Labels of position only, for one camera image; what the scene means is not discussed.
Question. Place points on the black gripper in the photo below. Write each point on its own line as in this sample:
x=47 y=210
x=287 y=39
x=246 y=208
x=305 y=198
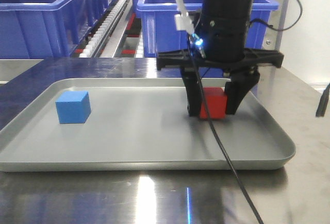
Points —
x=216 y=39

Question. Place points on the red foam cube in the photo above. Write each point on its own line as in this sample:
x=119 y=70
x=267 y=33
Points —
x=217 y=101

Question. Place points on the blue plastic bin right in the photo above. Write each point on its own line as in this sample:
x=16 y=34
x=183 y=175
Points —
x=159 y=28

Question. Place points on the blue plastic bin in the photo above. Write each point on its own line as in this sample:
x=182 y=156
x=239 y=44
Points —
x=37 y=29
x=159 y=28

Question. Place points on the grey metal tray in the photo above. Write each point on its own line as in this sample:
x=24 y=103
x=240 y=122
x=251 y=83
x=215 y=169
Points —
x=135 y=124

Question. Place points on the blue foam cube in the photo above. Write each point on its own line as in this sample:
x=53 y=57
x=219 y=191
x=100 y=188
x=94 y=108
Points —
x=73 y=107

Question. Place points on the blue plastic bin left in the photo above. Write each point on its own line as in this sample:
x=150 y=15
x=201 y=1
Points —
x=37 y=29

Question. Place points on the metal shelf upright post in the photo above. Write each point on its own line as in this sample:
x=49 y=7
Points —
x=273 y=39

